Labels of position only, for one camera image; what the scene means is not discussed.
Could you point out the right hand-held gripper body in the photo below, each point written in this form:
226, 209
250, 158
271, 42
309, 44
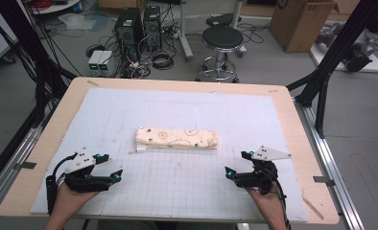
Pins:
260, 177

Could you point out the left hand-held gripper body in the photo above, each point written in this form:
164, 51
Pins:
81, 175

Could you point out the cream cloth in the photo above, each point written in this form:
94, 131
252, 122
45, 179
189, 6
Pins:
177, 138

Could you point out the person's left hand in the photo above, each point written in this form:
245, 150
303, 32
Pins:
68, 201

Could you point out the person's right hand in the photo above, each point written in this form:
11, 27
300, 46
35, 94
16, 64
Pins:
271, 206

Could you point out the white grid foam mat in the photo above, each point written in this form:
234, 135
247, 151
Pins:
177, 185

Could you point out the black tape strip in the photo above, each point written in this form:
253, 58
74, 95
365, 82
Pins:
324, 180
25, 165

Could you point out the thin wooden stick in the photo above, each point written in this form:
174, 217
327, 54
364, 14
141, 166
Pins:
313, 207

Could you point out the white power supply box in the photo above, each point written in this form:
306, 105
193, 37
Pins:
94, 60
105, 61

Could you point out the black round stool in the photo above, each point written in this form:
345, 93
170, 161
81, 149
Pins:
222, 38

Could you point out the large black computer tower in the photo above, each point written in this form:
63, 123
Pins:
128, 30

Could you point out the white desk leg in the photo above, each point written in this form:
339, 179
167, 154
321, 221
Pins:
184, 32
238, 19

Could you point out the flat black case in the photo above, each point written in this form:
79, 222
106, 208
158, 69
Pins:
222, 19

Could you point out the clear plastic bag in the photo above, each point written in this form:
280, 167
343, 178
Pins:
76, 21

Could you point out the brown cardboard box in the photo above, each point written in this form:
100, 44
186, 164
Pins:
299, 25

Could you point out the slim black computer tower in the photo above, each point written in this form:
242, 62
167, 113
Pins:
152, 27

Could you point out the white board with equipment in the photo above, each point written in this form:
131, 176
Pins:
353, 54

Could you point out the round white table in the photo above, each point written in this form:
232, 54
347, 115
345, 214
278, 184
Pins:
59, 7

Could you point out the aluminium rail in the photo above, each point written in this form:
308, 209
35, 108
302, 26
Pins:
332, 166
8, 179

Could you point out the black metal frame strut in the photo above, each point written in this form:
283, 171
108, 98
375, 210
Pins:
334, 54

